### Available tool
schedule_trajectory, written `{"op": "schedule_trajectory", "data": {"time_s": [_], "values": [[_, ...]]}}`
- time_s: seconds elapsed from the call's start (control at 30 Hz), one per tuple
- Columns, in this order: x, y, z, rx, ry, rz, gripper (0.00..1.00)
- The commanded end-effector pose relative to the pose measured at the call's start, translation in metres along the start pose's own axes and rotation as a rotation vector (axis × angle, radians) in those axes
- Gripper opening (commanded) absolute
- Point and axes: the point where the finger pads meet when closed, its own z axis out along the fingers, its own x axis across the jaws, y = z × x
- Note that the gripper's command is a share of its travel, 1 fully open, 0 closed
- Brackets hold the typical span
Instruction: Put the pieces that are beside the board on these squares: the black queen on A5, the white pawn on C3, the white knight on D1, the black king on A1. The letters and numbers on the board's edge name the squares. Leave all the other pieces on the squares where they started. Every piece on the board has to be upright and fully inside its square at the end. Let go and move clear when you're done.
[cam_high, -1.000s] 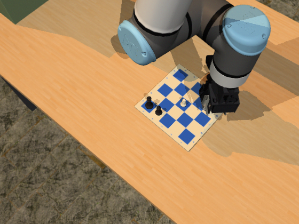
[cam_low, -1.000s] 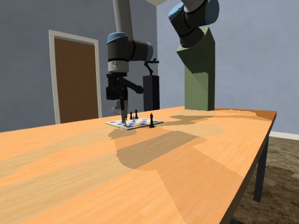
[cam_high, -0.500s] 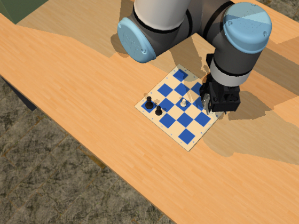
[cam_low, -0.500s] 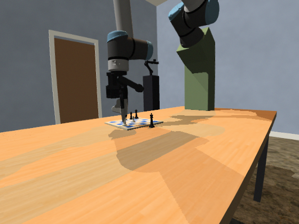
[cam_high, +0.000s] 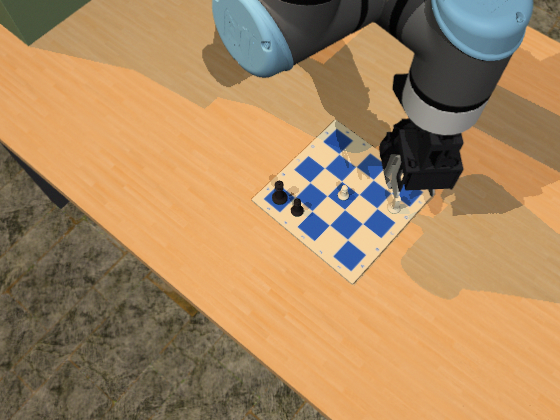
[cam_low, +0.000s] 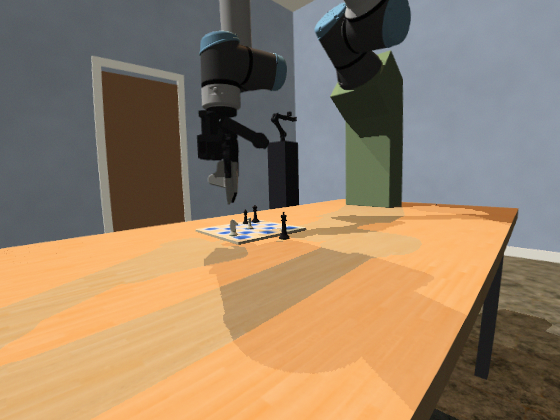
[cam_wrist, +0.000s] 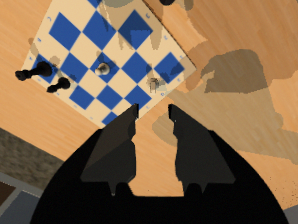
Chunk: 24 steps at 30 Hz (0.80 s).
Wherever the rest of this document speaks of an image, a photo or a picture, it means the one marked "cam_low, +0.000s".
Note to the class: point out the blue and cream chessboard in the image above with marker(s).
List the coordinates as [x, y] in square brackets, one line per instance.
[261, 230]

